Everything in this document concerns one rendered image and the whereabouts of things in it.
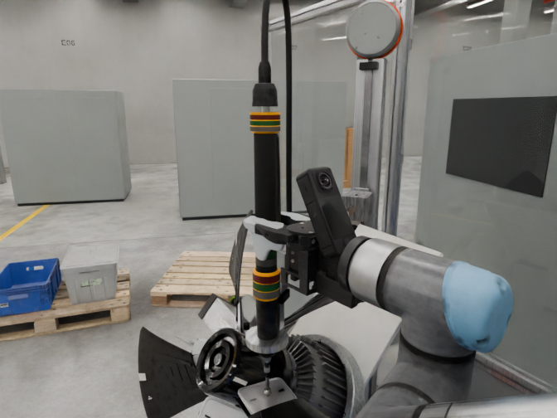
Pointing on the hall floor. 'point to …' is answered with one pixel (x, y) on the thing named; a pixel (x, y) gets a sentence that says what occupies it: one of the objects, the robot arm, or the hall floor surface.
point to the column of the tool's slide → (370, 133)
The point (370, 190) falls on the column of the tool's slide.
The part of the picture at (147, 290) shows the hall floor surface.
